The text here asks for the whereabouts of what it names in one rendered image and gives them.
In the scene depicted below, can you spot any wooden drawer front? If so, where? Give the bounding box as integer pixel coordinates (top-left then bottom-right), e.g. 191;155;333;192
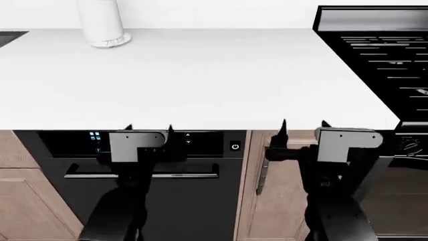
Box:
0;130;41;169

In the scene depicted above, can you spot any wooden cabinet door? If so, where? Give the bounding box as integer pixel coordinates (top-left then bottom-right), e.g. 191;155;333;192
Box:
0;167;84;241

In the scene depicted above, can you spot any black dishwasher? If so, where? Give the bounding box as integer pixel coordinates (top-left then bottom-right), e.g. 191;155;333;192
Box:
13;129;252;241

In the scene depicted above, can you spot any black stove range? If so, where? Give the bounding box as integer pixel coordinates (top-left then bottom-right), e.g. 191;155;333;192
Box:
312;5;428;241

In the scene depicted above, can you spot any black stove knob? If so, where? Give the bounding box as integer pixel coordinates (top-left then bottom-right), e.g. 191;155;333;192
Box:
399;139;424;155

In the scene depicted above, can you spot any white paper towel roll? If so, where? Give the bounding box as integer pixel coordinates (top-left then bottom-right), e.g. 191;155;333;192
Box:
76;0;132;49

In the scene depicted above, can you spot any dark kitchen sink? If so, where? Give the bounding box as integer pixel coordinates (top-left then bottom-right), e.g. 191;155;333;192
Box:
0;30;29;48

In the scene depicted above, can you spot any grey left camera bracket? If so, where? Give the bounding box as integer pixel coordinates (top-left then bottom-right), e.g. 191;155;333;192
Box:
108;131;169;163

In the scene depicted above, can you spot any grey camera bracket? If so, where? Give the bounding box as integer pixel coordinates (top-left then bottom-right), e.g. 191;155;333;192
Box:
315;127;384;164
108;131;169;163

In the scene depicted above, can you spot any grey right camera bracket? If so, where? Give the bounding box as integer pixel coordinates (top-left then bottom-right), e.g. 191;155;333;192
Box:
315;127;384;164

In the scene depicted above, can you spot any black dishwasher handle bar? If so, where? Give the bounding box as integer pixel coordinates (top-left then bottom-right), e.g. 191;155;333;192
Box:
64;163;221;179

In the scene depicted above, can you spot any dark metal cabinet handle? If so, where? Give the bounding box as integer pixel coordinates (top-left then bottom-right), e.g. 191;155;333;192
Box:
255;146;271;196

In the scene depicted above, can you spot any wooden cabinet with metal handle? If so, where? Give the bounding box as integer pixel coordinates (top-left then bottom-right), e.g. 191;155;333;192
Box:
233;129;322;241

